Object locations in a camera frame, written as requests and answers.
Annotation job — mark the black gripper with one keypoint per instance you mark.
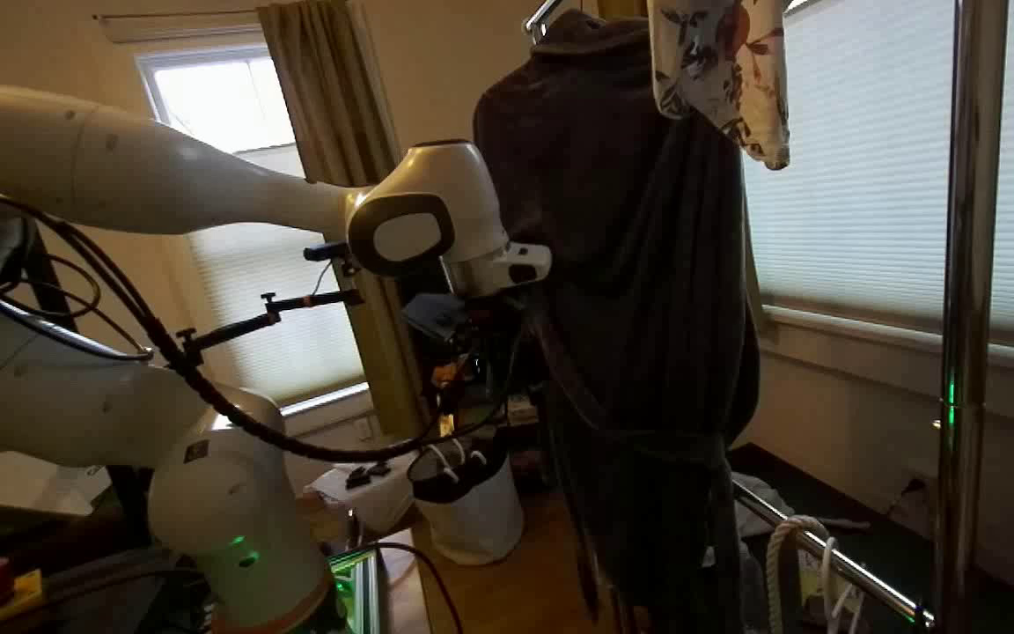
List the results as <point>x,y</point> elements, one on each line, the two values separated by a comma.
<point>460,334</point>

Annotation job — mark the dark grey fleece robe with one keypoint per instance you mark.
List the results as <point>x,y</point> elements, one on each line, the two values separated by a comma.
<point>625,292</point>

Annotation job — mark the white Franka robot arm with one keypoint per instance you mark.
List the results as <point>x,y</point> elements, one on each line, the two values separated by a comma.
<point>86,152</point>

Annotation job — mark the chrome clothing rack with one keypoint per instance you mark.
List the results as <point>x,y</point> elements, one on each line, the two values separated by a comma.
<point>968,234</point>

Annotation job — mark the white bucket with black liner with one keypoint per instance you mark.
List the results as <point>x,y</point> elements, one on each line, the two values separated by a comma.
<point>471,522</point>

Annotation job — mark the white pleated window blind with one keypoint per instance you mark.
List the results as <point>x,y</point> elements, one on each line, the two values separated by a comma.
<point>260,304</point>
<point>861,176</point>

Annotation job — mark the olive curtain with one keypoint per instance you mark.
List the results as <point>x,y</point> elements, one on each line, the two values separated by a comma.
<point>331,92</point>

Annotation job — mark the green lit box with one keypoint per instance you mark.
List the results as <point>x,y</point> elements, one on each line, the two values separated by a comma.
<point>352,585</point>

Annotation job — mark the white floral garment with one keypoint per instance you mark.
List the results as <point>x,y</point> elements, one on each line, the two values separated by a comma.
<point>720,71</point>

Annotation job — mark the black tripod pole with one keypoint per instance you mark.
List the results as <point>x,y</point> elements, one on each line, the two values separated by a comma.
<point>49,283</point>

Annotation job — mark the black floor mat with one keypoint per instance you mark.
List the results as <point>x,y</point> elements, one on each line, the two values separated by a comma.
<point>881,528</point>

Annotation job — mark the black bar camera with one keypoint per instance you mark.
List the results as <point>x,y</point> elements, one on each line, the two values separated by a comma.
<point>335,252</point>

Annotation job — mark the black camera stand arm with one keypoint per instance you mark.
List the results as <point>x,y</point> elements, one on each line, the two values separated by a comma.
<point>282,307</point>

